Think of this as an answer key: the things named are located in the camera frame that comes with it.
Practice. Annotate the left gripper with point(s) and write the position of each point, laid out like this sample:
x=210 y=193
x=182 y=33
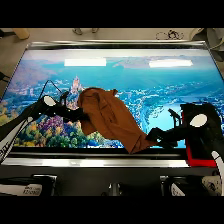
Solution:
x=76 y=115

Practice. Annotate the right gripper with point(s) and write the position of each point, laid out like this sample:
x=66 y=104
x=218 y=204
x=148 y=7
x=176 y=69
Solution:
x=157 y=135

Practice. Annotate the brown shirt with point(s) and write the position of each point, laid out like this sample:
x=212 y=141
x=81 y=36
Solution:
x=113 y=116

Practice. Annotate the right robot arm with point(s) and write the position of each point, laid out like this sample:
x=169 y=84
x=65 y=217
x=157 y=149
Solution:
x=213 y=141

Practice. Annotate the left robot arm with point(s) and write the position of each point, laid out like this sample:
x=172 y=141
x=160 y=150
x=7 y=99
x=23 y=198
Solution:
x=17 y=127

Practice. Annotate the black garment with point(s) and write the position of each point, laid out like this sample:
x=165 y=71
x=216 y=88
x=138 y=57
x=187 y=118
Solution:
x=189 y=108

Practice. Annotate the person's legs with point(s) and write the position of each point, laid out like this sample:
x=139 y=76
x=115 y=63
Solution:
x=77 y=31

